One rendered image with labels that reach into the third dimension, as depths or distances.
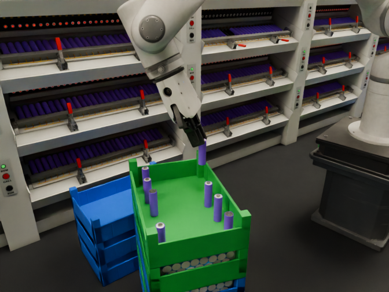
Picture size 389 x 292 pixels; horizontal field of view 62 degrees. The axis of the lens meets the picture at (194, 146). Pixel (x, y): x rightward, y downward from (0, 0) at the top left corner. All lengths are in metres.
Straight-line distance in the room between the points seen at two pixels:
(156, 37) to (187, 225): 0.39
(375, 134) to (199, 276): 0.75
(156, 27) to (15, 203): 0.79
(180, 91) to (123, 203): 0.52
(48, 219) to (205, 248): 0.78
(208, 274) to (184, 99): 0.36
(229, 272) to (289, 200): 0.76
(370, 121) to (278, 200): 0.49
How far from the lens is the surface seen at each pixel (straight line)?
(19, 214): 1.23
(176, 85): 0.69
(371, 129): 1.19
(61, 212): 1.32
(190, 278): 0.69
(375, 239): 1.30
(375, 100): 1.16
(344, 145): 1.13
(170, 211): 0.77
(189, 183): 0.87
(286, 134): 1.88
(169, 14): 0.62
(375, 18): 1.13
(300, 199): 1.45
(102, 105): 1.23
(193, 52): 1.30
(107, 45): 1.21
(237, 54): 1.46
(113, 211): 1.07
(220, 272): 0.71
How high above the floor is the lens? 0.78
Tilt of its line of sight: 25 degrees down
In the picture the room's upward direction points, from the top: straight up
